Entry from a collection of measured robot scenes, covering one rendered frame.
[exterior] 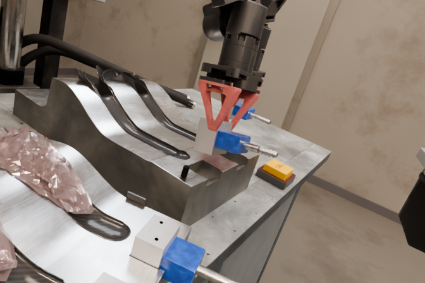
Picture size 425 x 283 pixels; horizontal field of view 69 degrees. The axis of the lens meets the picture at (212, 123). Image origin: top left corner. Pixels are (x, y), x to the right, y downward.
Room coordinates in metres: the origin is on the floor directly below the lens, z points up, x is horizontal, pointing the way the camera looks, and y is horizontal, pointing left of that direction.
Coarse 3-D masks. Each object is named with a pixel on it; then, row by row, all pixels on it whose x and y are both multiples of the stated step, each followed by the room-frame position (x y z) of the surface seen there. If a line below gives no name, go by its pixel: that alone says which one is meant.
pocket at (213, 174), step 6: (198, 162) 0.51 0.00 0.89; (204, 162) 0.52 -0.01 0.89; (192, 168) 0.49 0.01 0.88; (198, 168) 0.51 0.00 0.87; (204, 168) 0.51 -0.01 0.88; (210, 168) 0.51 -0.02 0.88; (216, 168) 0.50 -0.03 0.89; (204, 174) 0.51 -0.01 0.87; (210, 174) 0.51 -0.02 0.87; (216, 174) 0.50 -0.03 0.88; (210, 180) 0.50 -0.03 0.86; (216, 180) 0.49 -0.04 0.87
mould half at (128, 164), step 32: (32, 96) 0.64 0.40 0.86; (64, 96) 0.57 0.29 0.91; (96, 96) 0.58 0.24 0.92; (128, 96) 0.66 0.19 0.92; (160, 96) 0.74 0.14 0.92; (64, 128) 0.56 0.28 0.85; (96, 128) 0.52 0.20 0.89; (160, 128) 0.62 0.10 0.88; (192, 128) 0.68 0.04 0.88; (96, 160) 0.51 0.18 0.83; (128, 160) 0.47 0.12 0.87; (160, 160) 0.46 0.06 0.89; (192, 160) 0.50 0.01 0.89; (224, 160) 0.54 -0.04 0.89; (256, 160) 0.63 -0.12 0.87; (160, 192) 0.44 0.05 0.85; (192, 192) 0.42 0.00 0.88; (224, 192) 0.53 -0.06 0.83
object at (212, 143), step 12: (204, 120) 0.48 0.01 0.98; (204, 132) 0.47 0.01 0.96; (216, 132) 0.46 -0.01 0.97; (228, 132) 0.47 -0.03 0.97; (204, 144) 0.46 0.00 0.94; (216, 144) 0.46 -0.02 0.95; (228, 144) 0.45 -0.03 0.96; (240, 144) 0.45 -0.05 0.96; (252, 144) 0.45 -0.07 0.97; (276, 156) 0.44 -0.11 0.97
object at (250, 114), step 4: (240, 100) 0.80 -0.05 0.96; (236, 104) 0.78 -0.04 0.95; (240, 104) 0.80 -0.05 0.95; (232, 108) 0.77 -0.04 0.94; (236, 108) 0.77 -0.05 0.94; (252, 108) 0.79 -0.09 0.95; (232, 112) 0.77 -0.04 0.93; (236, 112) 0.77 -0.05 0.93; (248, 112) 0.76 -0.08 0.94; (252, 112) 0.78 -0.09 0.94; (232, 116) 0.78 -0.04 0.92; (244, 116) 0.76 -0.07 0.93; (248, 116) 0.76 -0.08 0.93; (252, 116) 0.77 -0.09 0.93; (256, 116) 0.76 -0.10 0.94; (260, 116) 0.76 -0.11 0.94; (260, 120) 0.75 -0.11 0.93; (264, 120) 0.75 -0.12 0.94; (268, 120) 0.75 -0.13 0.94; (268, 124) 0.75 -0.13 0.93
